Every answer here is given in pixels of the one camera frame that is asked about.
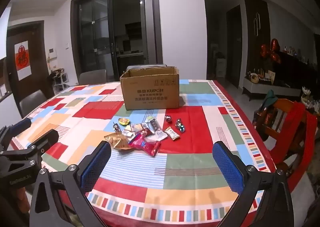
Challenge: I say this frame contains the white shoe rack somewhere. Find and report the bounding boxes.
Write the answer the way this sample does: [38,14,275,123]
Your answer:
[49,67,69,90]

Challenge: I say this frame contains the red white door poster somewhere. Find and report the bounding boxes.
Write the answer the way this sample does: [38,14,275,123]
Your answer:
[14,41,33,80]

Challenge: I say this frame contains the green cloth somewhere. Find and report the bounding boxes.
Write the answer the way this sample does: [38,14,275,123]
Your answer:
[261,89,278,107]

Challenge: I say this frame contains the brown wooden chair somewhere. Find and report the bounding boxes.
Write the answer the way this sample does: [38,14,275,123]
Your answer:
[252,98,313,175]

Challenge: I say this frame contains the brown cardboard box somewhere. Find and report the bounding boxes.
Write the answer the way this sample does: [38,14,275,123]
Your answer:
[120,66,180,111]

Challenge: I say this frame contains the pink snack bag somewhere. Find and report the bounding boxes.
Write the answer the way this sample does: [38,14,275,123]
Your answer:
[128,133,161,157]

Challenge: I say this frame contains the colourful foil candy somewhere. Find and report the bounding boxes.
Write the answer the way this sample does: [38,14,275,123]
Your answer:
[175,119,187,133]

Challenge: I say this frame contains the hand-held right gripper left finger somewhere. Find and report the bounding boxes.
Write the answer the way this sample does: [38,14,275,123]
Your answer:
[29,140,112,227]

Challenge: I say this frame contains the gold snack bag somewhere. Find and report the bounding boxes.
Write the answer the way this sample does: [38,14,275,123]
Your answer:
[104,133,137,151]

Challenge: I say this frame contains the colourful patchwork tablecloth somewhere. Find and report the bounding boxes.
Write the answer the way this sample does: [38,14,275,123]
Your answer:
[9,79,277,227]

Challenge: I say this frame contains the red foil balloons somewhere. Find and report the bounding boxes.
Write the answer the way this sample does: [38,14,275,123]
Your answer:
[260,38,282,65]

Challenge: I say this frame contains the white low table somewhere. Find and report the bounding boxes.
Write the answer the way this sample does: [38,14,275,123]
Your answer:
[242,77,302,97]

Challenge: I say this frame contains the pale green snack packet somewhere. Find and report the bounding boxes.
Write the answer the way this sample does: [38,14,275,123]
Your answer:
[147,131,168,140]

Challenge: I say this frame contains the sliding glass door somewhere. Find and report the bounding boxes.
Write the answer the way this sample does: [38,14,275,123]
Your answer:
[71,0,160,85]

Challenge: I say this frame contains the tall dark cabinet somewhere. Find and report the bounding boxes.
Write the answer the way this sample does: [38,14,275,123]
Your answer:
[244,0,272,72]

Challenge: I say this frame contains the white drawer unit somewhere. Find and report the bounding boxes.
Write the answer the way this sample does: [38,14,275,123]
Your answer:
[216,57,227,79]

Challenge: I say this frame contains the black white snack packet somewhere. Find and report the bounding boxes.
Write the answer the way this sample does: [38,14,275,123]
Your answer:
[147,116,162,134]

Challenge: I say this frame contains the white red snack packet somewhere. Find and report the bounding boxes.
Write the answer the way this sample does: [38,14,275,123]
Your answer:
[164,127,180,141]

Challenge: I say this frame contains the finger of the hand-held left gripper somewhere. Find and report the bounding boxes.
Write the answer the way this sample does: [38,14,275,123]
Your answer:
[25,129,59,160]
[0,118,32,142]

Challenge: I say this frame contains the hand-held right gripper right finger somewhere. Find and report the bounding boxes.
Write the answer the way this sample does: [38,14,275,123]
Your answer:
[212,141,294,227]

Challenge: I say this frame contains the red cloth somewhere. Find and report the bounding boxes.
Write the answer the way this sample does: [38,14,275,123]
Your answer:
[270,102,318,185]

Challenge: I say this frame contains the dark grey dining chair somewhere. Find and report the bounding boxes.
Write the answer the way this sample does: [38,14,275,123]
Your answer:
[126,64,167,71]

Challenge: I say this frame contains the dark interior door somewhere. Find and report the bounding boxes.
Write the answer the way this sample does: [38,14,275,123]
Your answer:
[226,4,243,89]

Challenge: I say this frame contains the dark sideboard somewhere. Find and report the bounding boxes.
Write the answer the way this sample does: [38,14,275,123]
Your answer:
[277,51,320,90]

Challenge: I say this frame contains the white flower ornament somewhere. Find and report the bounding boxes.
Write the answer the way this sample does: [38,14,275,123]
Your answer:
[301,86,320,114]

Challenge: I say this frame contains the brown wooden door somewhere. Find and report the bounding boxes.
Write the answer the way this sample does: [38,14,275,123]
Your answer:
[6,23,50,92]

